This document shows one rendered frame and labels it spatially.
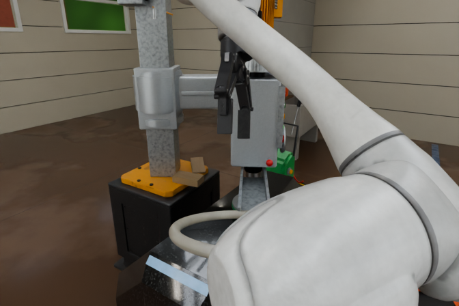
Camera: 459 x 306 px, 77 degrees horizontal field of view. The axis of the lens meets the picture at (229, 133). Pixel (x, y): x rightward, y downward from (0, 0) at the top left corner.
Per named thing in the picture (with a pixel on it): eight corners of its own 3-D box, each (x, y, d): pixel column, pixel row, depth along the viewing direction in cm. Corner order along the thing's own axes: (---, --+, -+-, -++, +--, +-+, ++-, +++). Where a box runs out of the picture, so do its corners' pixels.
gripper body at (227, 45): (248, 31, 60) (247, 75, 59) (257, 46, 68) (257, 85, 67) (214, 35, 62) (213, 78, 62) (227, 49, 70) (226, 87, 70)
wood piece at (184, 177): (172, 182, 203) (172, 176, 202) (180, 176, 212) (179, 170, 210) (197, 187, 196) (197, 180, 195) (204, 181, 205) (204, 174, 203)
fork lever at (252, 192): (236, 154, 172) (236, 145, 171) (269, 154, 171) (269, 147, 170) (227, 219, 106) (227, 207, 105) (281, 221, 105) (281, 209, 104)
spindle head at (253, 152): (234, 146, 174) (234, 70, 160) (271, 147, 172) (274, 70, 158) (230, 172, 140) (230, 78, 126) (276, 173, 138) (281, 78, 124)
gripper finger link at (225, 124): (233, 98, 57) (231, 98, 57) (232, 134, 57) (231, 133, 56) (218, 99, 58) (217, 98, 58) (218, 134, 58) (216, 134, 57)
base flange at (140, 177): (118, 182, 213) (117, 175, 211) (164, 158, 253) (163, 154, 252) (169, 199, 189) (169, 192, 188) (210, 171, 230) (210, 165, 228)
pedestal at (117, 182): (113, 266, 233) (100, 184, 210) (168, 223, 287) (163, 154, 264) (177, 301, 201) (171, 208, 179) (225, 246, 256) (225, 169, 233)
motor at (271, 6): (234, 40, 207) (235, -23, 194) (278, 40, 205) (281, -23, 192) (232, 40, 180) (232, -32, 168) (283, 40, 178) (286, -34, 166)
